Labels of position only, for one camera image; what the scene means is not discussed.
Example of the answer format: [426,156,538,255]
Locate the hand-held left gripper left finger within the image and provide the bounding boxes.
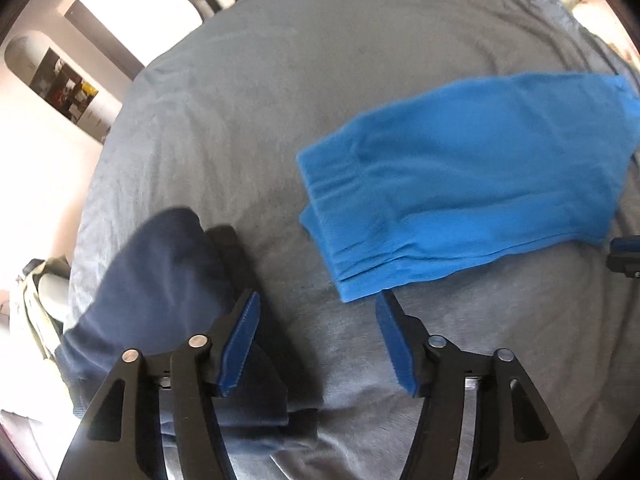
[56,290,262,480]

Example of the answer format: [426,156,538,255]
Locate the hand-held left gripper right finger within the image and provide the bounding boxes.
[375,291,581,480]

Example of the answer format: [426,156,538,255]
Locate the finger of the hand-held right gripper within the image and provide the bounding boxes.
[606,236,640,278]

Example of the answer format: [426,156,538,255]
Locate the blue pants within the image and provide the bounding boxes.
[296,72,640,303]

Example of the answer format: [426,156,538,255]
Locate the navy folded pants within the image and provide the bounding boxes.
[55,208,291,426]

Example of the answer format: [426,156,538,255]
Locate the olive green garment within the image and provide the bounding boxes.
[10,257,71,361]

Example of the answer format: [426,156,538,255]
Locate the grey bed blanket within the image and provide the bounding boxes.
[65,0,640,480]

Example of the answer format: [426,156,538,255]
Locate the floral print pillow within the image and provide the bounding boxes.
[572,0,616,26]

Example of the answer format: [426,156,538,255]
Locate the dark door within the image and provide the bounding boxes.
[65,0,146,76]

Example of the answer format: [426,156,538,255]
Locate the arched wall shelf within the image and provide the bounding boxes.
[5,35,123,146]

